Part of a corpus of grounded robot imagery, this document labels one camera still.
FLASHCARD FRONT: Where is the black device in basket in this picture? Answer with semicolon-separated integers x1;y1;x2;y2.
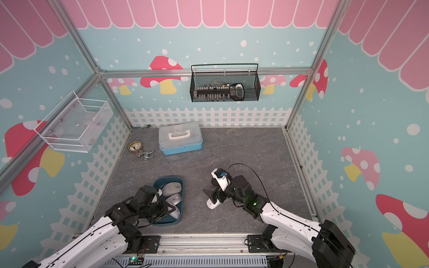
230;83;245;101

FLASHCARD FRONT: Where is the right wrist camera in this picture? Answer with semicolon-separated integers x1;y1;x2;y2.
211;168;231;192

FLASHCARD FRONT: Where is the chrome metal faucet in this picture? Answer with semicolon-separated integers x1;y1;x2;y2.
139;150;154;160

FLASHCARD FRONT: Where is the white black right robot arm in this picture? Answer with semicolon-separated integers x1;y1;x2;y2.
204;169;355;268

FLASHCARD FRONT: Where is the black wire wall basket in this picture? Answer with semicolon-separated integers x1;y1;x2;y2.
189;63;261;102

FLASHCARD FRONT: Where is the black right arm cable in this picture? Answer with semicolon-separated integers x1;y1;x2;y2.
226;163;272;205

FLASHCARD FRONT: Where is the green lit circuit board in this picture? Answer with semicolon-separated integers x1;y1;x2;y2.
121;256;144;267

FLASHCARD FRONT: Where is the dark teal storage tray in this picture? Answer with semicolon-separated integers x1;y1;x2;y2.
152;176;184;226

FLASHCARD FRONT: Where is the silver grey mouse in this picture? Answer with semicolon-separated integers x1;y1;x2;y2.
166;193;182;220

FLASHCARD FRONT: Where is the blue box with clear lid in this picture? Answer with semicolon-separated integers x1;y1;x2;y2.
159;122;203;156

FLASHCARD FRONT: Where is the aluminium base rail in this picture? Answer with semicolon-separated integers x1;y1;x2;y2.
110;233;336;268

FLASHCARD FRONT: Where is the white wire wall basket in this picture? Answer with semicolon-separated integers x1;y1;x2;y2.
34;92;114;153

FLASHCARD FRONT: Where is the white rounded mouse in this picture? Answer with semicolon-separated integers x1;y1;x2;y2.
206;199;222;209

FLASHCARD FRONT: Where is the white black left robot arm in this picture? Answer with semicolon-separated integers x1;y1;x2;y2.
24;185;176;268

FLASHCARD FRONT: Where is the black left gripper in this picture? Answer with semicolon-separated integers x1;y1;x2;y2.
139;198;175;222

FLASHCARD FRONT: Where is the light grey slim mouse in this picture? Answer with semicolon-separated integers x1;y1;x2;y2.
162;182;182;197

